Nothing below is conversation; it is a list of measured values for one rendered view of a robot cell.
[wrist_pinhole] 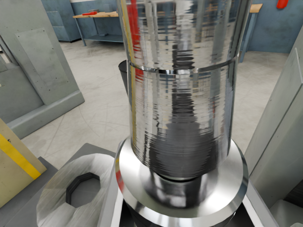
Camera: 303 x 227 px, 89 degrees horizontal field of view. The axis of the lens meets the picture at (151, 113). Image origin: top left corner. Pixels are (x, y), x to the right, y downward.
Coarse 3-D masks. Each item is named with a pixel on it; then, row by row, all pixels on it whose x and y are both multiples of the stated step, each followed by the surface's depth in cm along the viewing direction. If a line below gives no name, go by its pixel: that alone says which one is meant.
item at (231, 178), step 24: (120, 168) 5; (144, 168) 5; (216, 168) 5; (240, 168) 5; (144, 192) 5; (168, 192) 5; (192, 192) 4; (216, 192) 4; (240, 192) 4; (144, 216) 4; (168, 216) 4; (192, 216) 4; (216, 216) 4
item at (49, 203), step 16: (80, 160) 19; (96, 160) 19; (112, 160) 19; (64, 176) 18; (80, 176) 18; (96, 176) 18; (48, 192) 16; (64, 192) 16; (80, 192) 17; (96, 192) 17; (32, 208) 16; (48, 208) 15; (64, 208) 15; (80, 208) 15; (96, 208) 15; (16, 224) 15; (32, 224) 15; (48, 224) 14; (64, 224) 14; (80, 224) 14; (96, 224) 14
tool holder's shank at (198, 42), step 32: (128, 0) 2; (160, 0) 2; (192, 0) 2; (224, 0) 2; (128, 32) 3; (160, 32) 2; (192, 32) 2; (224, 32) 2; (128, 64) 3; (160, 64) 3; (192, 64) 2; (224, 64) 3; (128, 96) 4; (160, 96) 3; (192, 96) 3; (224, 96) 3; (160, 128) 3; (192, 128) 3; (224, 128) 3; (160, 160) 4; (192, 160) 4; (224, 160) 4
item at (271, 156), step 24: (288, 72) 55; (288, 96) 46; (264, 120) 71; (288, 120) 40; (264, 144) 56; (288, 144) 39; (264, 168) 48; (288, 168) 42; (264, 192) 52; (288, 192) 47
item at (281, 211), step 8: (280, 200) 50; (272, 208) 52; (280, 208) 48; (288, 208) 47; (296, 208) 47; (280, 216) 46; (288, 216) 46; (296, 216) 45; (280, 224) 45; (288, 224) 44
